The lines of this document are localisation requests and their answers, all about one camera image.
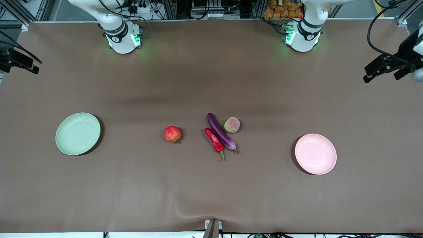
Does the red pomegranate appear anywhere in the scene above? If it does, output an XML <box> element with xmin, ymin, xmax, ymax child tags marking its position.
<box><xmin>164</xmin><ymin>126</ymin><xmax>181</xmax><ymax>144</ymax></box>

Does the long purple eggplant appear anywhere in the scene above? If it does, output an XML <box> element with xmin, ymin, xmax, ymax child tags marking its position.
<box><xmin>207</xmin><ymin>113</ymin><xmax>240</xmax><ymax>154</ymax></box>

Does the red chili pepper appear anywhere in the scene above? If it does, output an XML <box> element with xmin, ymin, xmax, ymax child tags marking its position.
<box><xmin>204</xmin><ymin>127</ymin><xmax>226</xmax><ymax>162</ymax></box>

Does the pale green round plate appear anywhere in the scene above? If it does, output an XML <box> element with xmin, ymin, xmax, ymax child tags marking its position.
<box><xmin>55</xmin><ymin>112</ymin><xmax>101</xmax><ymax>156</ymax></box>

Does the pink round plate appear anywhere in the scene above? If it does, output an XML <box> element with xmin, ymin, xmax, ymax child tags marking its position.
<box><xmin>295</xmin><ymin>134</ymin><xmax>337</xmax><ymax>175</ymax></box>

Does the orange packaged snacks pile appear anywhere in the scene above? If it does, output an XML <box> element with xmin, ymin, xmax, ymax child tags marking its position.
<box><xmin>263</xmin><ymin>0</ymin><xmax>305</xmax><ymax>19</ymax></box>

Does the white power strip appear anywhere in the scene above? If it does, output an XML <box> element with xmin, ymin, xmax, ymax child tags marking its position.
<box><xmin>127</xmin><ymin>0</ymin><xmax>151</xmax><ymax>15</ymax></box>

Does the green pink peach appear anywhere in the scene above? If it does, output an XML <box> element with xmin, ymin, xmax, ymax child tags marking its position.
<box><xmin>224</xmin><ymin>117</ymin><xmax>241</xmax><ymax>134</ymax></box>

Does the table cover cloth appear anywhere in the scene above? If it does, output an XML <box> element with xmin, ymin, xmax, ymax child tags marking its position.
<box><xmin>0</xmin><ymin>18</ymin><xmax>423</xmax><ymax>234</ymax></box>

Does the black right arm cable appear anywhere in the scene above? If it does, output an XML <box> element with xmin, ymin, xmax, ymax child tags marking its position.
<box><xmin>0</xmin><ymin>30</ymin><xmax>43</xmax><ymax>64</ymax></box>

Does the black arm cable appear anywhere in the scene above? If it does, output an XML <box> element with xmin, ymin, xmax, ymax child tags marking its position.
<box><xmin>367</xmin><ymin>0</ymin><xmax>412</xmax><ymax>63</ymax></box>
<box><xmin>0</xmin><ymin>30</ymin><xmax>43</xmax><ymax>64</ymax></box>

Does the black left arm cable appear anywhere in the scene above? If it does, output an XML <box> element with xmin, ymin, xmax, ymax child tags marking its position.
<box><xmin>367</xmin><ymin>0</ymin><xmax>412</xmax><ymax>63</ymax></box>

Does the metal table edge bracket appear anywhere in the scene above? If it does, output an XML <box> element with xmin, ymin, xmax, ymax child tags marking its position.
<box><xmin>204</xmin><ymin>219</ymin><xmax>223</xmax><ymax>238</ymax></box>

